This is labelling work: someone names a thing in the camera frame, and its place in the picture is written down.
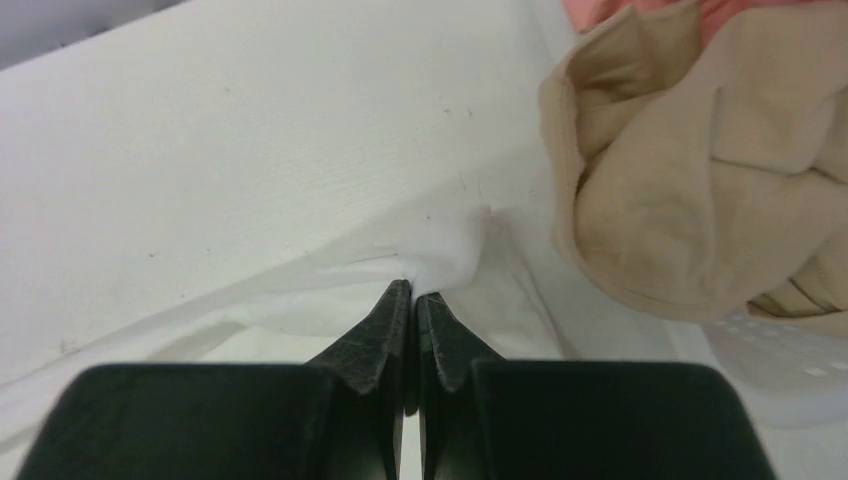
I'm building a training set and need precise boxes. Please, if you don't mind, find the white printed t shirt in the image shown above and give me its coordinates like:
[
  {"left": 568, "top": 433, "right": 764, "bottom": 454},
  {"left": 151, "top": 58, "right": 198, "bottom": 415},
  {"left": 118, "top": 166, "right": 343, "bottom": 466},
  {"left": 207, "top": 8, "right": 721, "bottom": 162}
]
[{"left": 1, "top": 206, "right": 575, "bottom": 476}]

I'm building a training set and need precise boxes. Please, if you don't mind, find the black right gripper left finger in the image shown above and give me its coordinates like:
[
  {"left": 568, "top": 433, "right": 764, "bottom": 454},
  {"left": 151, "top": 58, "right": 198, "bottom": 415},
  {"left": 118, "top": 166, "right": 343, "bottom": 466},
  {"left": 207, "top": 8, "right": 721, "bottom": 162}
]
[{"left": 18, "top": 280, "right": 411, "bottom": 479}]

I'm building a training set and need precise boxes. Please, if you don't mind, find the beige t shirt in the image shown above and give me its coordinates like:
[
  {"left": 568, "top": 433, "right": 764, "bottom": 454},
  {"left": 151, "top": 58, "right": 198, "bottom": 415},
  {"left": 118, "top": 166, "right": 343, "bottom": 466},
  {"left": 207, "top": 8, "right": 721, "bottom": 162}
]
[{"left": 538, "top": 0, "right": 848, "bottom": 339}]

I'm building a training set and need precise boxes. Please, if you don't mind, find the pink t shirt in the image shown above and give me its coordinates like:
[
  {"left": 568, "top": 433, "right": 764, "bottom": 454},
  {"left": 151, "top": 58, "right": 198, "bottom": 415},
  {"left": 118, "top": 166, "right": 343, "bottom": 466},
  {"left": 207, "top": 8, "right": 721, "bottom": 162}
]
[{"left": 563, "top": 0, "right": 848, "bottom": 44}]

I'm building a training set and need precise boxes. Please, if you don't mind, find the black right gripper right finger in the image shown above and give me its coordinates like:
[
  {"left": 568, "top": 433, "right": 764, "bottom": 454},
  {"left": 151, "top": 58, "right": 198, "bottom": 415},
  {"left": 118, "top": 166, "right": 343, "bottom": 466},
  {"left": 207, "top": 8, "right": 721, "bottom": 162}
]
[{"left": 416, "top": 294, "right": 774, "bottom": 479}]

